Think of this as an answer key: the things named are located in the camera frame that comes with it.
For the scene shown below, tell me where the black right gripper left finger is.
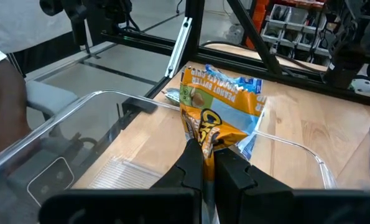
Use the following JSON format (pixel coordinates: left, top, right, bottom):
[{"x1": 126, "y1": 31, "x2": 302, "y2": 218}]
[{"x1": 38, "y1": 139, "x2": 204, "y2": 224}]

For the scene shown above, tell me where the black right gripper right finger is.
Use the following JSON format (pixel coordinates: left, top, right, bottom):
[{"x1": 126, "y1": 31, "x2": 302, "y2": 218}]
[{"x1": 214, "y1": 148, "x2": 370, "y2": 224}]

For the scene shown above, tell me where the silver blue granola bar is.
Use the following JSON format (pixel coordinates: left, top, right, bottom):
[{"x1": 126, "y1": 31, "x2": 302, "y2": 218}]
[{"x1": 162, "y1": 87, "x2": 181, "y2": 105}]

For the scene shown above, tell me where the clear plastic bin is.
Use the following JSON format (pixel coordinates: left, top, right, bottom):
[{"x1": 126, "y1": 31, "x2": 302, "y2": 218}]
[{"x1": 0, "y1": 89, "x2": 340, "y2": 208}]

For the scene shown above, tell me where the grey rounded device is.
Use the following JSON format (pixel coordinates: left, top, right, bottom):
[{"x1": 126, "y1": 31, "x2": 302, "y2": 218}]
[{"x1": 26, "y1": 156, "x2": 76, "y2": 207}]

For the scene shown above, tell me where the grey office chair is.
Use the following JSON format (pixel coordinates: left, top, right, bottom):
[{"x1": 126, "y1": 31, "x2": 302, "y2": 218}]
[{"x1": 25, "y1": 80, "x2": 80, "y2": 118}]

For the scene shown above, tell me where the person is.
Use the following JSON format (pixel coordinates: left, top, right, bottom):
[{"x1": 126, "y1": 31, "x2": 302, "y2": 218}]
[{"x1": 0, "y1": 0, "x2": 91, "y2": 162}]

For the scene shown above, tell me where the black bulky equipment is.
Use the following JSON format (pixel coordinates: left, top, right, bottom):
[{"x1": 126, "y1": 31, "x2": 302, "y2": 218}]
[{"x1": 39, "y1": 0, "x2": 134, "y2": 60}]

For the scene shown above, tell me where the black table edge bracket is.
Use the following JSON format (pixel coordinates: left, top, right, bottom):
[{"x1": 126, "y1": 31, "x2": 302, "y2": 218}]
[{"x1": 121, "y1": 96, "x2": 159, "y2": 114}]

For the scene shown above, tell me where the black metal rig frame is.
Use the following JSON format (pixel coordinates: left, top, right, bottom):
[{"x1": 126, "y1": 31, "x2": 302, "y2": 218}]
[{"x1": 75, "y1": 0, "x2": 370, "y2": 162}]

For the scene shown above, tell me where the silver strip on frame post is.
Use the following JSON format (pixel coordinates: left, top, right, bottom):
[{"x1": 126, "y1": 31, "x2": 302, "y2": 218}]
[{"x1": 164, "y1": 16, "x2": 193, "y2": 79}]

